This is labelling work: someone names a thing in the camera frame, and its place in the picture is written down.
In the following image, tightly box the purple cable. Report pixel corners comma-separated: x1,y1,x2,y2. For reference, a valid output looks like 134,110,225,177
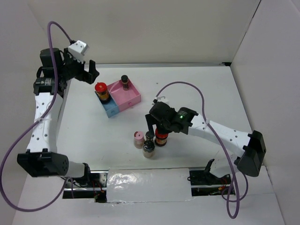
155,81,249,219
0,21,73,212

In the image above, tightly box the small black-cap spice bottle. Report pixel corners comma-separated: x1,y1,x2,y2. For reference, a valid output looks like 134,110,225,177
121,75,129,91

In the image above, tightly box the white taped front cover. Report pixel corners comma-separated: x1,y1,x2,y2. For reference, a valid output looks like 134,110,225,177
106,168,193,203

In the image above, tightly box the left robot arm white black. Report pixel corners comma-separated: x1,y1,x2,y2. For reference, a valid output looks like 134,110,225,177
17,45,99,187

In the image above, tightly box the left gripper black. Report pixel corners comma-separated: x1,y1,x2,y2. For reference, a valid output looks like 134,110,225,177
59,48,99,84

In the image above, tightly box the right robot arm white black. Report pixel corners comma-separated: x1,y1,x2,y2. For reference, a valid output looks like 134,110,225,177
145,101,266,184

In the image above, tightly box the pink drawer box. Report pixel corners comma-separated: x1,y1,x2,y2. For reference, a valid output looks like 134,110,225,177
107,80,141,112

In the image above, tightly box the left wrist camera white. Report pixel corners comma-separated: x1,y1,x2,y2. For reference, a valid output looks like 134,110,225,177
68,40,89,63

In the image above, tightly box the red-cap jar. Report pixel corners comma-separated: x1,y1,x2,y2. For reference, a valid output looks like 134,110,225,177
95,82,110,103
154,130,168,147

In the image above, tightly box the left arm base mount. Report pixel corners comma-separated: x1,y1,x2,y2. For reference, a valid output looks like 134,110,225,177
62,163,108,203

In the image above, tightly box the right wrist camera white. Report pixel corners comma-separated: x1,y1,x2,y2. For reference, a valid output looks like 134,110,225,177
153,96,169,105

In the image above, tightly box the black-cap spice bottle rear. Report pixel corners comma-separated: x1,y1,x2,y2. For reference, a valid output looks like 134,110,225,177
145,131,154,142

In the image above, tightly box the black-cap spice bottle front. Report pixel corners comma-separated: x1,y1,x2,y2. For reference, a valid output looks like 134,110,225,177
142,140,155,158

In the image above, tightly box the aluminium rail back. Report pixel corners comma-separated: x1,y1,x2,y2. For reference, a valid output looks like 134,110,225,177
96,62,232,68

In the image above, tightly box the pink-cap spice bottle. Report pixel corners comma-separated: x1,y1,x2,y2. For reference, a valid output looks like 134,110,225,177
134,131,145,149

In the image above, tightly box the blue drawer box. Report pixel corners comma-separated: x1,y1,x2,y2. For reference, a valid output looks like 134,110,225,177
95,91,120,118

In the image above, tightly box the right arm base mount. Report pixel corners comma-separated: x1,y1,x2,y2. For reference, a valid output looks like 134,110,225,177
187,159,231,196

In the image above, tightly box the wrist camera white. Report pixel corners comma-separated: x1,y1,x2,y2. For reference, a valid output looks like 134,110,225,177
68,40,89,63
153,96,169,105

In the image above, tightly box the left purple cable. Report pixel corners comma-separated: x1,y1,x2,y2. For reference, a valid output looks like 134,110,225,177
0,21,73,212

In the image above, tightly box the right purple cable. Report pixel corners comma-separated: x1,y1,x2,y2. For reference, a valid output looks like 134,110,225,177
155,81,249,219

